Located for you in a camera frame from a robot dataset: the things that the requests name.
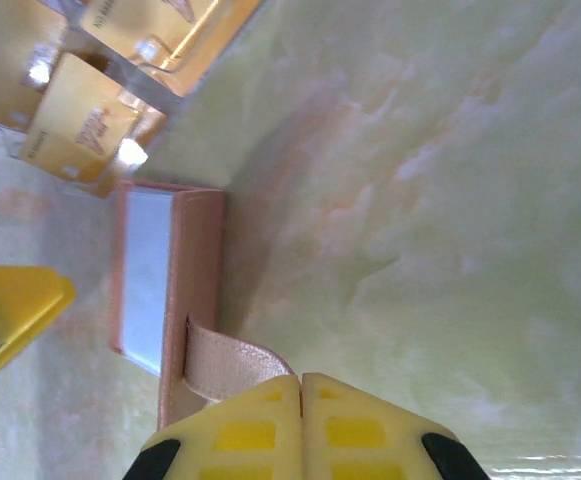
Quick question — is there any pink card holder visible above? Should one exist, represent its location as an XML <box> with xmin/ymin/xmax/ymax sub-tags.
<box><xmin>107</xmin><ymin>179</ymin><xmax>299</xmax><ymax>432</ymax></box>

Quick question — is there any clear acrylic card stand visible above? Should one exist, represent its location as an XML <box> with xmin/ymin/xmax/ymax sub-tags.
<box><xmin>0</xmin><ymin>0</ymin><xmax>266</xmax><ymax>201</ymax></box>

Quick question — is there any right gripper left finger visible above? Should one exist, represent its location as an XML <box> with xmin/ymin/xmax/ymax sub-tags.
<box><xmin>122</xmin><ymin>374</ymin><xmax>305</xmax><ymax>480</ymax></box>

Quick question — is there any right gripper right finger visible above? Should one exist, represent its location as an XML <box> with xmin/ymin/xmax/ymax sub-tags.
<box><xmin>301</xmin><ymin>371</ymin><xmax>492</xmax><ymax>480</ymax></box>

